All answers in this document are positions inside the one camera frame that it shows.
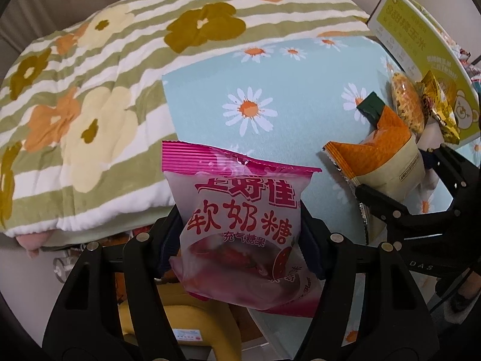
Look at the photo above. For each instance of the pink folded blanket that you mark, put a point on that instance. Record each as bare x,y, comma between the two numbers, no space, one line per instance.
32,242

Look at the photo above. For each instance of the pink striped-edge candy packet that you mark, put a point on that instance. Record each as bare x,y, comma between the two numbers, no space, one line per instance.
240,214

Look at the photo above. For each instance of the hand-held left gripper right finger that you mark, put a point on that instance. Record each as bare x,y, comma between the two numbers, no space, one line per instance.
313,255

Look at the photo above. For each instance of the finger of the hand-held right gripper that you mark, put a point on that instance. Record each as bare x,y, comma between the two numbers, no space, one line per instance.
383,205
451,169

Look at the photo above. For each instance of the green striped flower blanket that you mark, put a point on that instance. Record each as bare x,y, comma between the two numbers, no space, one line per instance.
112,82

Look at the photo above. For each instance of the yellow-green cardboard box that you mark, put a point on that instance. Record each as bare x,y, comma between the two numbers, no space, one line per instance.
409,34

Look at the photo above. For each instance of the yellow plastic stool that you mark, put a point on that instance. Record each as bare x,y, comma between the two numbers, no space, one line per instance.
180,316

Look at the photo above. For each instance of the gold foil snack packet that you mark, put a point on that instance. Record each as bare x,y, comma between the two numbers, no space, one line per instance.
441,116

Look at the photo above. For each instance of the orange and cream snack packet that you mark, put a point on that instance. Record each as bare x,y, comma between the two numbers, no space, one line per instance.
360,158

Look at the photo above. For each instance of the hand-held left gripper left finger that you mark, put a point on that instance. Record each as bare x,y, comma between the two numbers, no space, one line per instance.
166,250

